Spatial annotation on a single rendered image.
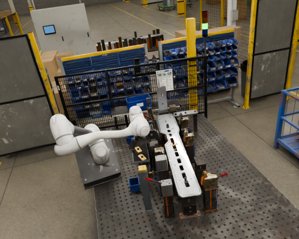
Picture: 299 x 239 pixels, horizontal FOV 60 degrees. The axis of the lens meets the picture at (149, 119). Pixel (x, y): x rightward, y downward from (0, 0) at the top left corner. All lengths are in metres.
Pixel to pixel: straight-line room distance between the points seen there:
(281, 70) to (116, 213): 4.32
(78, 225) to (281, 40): 4.52
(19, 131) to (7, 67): 1.06
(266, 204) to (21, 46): 3.62
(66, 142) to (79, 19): 7.19
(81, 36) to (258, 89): 5.77
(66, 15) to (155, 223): 7.54
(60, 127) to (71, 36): 7.13
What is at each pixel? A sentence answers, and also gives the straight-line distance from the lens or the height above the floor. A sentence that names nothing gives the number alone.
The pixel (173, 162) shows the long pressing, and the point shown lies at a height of 1.00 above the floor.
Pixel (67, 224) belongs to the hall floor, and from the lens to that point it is 3.52.
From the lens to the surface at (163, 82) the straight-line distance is 3.40.
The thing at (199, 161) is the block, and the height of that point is 1.03.
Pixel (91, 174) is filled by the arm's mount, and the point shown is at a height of 0.82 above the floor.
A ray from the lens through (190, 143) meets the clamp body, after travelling 2.70.
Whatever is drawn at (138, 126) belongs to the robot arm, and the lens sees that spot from 1.81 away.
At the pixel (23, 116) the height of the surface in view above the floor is 0.77.
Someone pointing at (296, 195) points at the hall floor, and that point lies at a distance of 3.71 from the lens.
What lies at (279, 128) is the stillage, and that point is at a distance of 4.21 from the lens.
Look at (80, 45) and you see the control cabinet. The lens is 9.07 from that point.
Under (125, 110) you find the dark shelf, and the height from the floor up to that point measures 1.03.
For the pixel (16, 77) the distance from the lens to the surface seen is 4.37.
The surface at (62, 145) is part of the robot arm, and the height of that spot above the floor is 1.48.
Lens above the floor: 2.48
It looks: 28 degrees down
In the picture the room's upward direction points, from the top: 7 degrees counter-clockwise
